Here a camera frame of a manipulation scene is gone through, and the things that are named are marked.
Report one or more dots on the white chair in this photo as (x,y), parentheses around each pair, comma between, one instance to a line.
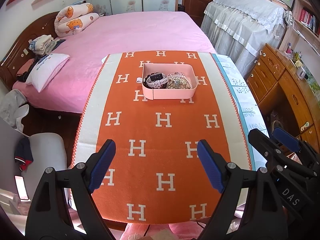
(48,150)

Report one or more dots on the pink bed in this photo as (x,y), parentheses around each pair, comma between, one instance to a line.
(121,33)

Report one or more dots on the smartphone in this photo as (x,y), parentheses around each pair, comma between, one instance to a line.
(22,192)

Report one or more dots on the bear print rolled quilt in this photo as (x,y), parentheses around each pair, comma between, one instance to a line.
(74,19)

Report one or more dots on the bookshelf with books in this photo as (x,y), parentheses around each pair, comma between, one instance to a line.
(305,28)

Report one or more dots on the white pillow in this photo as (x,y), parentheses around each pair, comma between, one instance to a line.
(45,70)

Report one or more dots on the pink jewelry tray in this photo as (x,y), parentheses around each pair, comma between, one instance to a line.
(182,82)

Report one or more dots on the blue white paper sheet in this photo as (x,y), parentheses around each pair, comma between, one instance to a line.
(246,105)

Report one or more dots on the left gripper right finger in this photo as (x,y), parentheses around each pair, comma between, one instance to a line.
(214,165)

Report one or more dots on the wooden dresser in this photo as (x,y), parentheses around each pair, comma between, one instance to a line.
(283,99)

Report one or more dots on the white lace covered furniture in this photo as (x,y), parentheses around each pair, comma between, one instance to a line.
(239,29)

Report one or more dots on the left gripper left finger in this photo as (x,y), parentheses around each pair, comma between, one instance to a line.
(98,164)

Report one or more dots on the orange H-pattern blanket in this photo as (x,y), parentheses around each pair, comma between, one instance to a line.
(156,176)

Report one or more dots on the wooden headboard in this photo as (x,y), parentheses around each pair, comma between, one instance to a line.
(19,52)

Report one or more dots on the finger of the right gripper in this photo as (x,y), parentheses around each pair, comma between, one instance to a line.
(290,142)
(266,147)

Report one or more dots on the grey jacket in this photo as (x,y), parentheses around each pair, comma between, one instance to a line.
(14,107)

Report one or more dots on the folded clothes stack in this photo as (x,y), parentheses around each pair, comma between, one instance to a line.
(42,45)

